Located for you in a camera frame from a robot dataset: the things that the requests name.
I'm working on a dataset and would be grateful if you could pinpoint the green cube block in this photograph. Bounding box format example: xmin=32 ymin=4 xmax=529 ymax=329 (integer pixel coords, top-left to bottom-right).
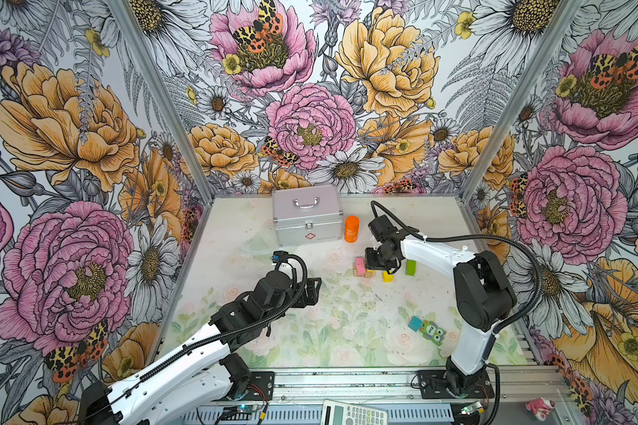
xmin=405 ymin=260 xmax=416 ymax=276

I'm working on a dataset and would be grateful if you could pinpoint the pink rectangular block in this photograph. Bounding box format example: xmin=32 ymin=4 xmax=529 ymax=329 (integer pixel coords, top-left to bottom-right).
xmin=354 ymin=257 xmax=367 ymax=277

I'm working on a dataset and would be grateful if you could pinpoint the teal cube block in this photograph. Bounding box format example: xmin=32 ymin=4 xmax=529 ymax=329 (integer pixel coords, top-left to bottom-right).
xmin=408 ymin=316 xmax=424 ymax=332

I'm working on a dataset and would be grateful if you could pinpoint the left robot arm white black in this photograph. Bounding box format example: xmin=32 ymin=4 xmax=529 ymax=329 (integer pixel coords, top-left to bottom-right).
xmin=76 ymin=251 xmax=323 ymax=424

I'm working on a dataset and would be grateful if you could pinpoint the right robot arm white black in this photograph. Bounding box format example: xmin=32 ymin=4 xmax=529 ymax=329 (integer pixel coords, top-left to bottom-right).
xmin=365 ymin=215 xmax=517 ymax=398

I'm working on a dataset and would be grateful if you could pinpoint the yellow cube block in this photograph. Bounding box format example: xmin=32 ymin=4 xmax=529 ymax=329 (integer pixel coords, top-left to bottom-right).
xmin=382 ymin=271 xmax=394 ymax=283

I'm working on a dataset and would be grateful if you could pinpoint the orange cylinder bottle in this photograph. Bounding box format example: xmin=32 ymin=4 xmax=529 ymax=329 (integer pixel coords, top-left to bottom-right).
xmin=344 ymin=215 xmax=360 ymax=244

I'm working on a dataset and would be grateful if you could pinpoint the silver aluminium case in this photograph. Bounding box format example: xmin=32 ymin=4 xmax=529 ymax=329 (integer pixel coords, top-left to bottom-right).
xmin=272 ymin=185 xmax=344 ymax=246

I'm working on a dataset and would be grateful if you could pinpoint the grey calculator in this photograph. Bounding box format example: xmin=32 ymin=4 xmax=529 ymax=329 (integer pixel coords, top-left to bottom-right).
xmin=321 ymin=400 xmax=389 ymax=425

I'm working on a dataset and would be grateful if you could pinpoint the pink white crumpled wrapper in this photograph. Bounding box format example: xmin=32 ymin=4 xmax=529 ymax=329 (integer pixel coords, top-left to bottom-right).
xmin=526 ymin=398 xmax=556 ymax=421

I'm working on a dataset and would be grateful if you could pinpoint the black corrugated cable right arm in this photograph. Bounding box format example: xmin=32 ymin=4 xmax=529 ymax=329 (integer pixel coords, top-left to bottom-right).
xmin=370 ymin=200 xmax=543 ymax=336

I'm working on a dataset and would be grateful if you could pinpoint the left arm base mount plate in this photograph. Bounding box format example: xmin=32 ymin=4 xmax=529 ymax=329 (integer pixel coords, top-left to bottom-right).
xmin=237 ymin=371 xmax=276 ymax=402

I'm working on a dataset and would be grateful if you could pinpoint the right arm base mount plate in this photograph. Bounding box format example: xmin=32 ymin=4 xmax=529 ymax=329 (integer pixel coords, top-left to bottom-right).
xmin=410 ymin=369 xmax=494 ymax=400

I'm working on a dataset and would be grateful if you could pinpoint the aluminium front rail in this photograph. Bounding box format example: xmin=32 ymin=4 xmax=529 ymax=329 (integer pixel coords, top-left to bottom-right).
xmin=119 ymin=365 xmax=572 ymax=405

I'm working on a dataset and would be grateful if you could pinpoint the aluminium frame corner post right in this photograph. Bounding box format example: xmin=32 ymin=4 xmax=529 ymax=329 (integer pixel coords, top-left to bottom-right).
xmin=459 ymin=0 xmax=581 ymax=203

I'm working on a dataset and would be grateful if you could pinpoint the aluminium frame corner post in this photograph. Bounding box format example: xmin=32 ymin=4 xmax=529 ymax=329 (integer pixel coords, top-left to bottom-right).
xmin=459 ymin=0 xmax=581 ymax=203
xmin=109 ymin=1 xmax=216 ymax=206

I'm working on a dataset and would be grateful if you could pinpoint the aluminium frame corner post left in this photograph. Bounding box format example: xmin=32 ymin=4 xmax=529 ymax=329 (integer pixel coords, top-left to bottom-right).
xmin=109 ymin=1 xmax=216 ymax=206

